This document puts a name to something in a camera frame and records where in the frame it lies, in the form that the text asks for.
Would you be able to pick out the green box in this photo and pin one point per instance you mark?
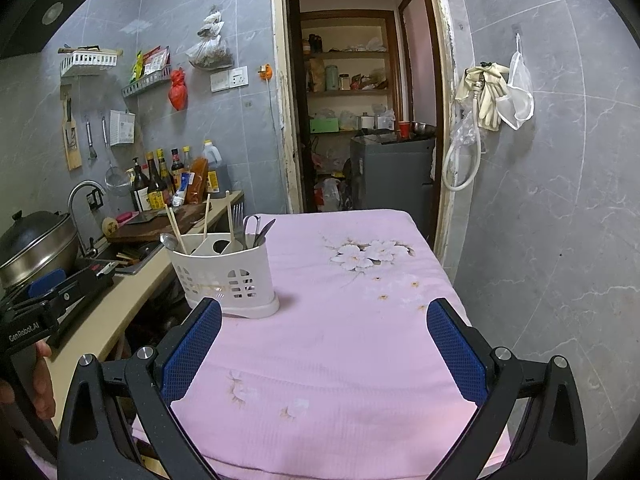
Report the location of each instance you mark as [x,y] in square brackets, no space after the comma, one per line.
[325,125]

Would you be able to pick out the red white seasoning packet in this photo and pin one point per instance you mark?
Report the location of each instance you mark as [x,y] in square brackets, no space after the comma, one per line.
[155,61]

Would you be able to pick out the red cup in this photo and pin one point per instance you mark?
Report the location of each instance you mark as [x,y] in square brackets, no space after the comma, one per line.
[403,130]

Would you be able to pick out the red plastic bag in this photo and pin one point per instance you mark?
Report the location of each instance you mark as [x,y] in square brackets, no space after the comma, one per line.
[179,92]

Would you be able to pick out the tan loofah sponge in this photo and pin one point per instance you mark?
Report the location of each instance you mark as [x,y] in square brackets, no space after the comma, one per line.
[110,226]

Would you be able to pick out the pink scrub brush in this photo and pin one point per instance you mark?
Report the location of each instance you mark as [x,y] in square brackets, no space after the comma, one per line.
[125,216]

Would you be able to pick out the metal sink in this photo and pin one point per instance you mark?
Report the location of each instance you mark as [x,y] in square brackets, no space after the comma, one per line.
[145,265]

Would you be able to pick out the dark bottle yellow label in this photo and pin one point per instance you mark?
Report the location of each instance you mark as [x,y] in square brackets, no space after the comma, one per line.
[156,195]

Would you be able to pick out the dark pot lid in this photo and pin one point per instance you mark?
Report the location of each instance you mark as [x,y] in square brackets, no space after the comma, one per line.
[30,230]

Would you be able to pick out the dark pump bottle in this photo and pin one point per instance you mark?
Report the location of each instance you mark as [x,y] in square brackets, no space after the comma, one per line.
[139,192]

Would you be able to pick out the orange food packet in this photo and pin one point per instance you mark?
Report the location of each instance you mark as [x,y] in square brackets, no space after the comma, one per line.
[198,180]

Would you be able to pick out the white plastic bag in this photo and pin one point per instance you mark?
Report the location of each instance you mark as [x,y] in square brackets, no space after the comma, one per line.
[327,195]

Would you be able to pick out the metal fork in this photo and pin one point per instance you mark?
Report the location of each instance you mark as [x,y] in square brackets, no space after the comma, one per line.
[239,220]

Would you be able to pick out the white wall box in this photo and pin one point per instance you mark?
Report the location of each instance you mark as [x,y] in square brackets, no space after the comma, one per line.
[122,127]

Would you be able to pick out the large metal pot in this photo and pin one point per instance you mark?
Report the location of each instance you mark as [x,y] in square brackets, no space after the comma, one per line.
[40,265]

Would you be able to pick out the hanging mesh skimmer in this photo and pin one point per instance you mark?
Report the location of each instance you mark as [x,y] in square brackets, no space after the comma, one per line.
[104,132]

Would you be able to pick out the white wall basket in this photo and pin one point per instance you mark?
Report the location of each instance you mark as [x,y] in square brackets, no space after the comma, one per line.
[87,61]

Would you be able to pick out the white plastic utensil basket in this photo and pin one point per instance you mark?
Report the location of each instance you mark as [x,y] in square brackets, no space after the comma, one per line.
[220,260]

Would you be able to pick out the cream rubber gloves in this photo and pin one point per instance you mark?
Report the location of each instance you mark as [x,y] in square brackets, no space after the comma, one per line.
[492,105]

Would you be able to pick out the hanging metal peeler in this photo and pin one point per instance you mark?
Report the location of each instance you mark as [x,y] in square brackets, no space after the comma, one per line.
[89,135]

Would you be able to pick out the dark sauce bottle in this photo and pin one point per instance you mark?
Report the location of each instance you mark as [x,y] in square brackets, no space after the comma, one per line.
[175,162]
[161,165]

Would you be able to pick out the pink floral blanket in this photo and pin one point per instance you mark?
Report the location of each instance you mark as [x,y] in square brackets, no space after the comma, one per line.
[325,340]

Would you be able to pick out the black wall socket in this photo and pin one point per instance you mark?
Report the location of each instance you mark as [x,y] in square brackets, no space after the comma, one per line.
[95,201]

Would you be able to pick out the black induction cooker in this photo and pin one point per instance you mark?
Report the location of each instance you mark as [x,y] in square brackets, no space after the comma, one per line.
[107,270]

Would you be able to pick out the grey cabinet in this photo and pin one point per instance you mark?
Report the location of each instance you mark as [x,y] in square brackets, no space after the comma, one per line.
[390,180]

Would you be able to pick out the green yellow seasoning packet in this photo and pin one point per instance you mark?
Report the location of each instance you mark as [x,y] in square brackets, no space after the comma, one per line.
[136,67]

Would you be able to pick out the beige kitchen counter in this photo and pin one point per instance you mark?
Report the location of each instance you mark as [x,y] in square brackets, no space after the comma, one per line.
[125,300]

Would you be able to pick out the metal bowl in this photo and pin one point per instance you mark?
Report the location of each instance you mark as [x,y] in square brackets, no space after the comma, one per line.
[424,128]

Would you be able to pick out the worn door frame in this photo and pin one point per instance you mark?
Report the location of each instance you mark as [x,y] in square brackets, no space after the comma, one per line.
[280,110]

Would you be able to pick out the wooden cutting board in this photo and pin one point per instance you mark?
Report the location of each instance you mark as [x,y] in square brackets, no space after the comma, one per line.
[145,232]

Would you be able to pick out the person's left hand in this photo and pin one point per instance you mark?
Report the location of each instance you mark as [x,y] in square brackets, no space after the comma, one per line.
[44,385]

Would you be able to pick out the metal faucet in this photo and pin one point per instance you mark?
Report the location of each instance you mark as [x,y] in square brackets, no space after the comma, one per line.
[85,184]

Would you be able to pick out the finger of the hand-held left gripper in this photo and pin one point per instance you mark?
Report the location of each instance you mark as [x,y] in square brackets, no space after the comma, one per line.
[47,280]
[75,300]

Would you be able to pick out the blue white packet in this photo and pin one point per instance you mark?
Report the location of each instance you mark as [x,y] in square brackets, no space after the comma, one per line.
[184,190]

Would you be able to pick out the metal spoon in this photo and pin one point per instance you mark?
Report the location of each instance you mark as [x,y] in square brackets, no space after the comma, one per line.
[267,226]
[169,242]

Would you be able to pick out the hanging wooden board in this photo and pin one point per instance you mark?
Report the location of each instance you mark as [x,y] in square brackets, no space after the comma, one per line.
[72,150]

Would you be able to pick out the white mesh strainer bag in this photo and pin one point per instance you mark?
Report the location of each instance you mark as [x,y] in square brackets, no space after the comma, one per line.
[522,85]

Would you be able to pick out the bundle of used chopsticks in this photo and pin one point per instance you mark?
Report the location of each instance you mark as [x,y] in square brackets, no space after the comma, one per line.
[127,258]

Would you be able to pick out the white wall switch panel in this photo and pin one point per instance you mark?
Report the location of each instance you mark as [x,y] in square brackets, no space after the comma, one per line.
[229,79]

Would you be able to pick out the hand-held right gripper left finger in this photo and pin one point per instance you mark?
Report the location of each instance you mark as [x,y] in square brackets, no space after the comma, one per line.
[192,350]

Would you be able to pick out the clear bag of dried goods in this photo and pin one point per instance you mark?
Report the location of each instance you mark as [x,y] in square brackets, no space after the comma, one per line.
[210,52]

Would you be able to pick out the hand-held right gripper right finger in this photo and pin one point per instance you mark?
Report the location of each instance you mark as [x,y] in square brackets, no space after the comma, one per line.
[455,355]

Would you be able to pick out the wooden shelf unit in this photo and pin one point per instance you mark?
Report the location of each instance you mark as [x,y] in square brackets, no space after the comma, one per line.
[350,92]

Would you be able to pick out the green jar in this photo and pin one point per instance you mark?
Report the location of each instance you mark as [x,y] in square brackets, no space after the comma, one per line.
[331,78]

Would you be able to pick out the kitchen cleaver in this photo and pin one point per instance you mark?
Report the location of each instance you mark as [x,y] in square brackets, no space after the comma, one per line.
[150,216]

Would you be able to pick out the large oil jug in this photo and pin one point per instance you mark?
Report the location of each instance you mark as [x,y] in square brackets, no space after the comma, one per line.
[215,180]

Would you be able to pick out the metal wall rack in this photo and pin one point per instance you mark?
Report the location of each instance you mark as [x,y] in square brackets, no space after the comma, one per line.
[145,82]

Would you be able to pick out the yellow cap sauce bottle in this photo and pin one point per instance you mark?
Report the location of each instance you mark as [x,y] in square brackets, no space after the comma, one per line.
[186,157]

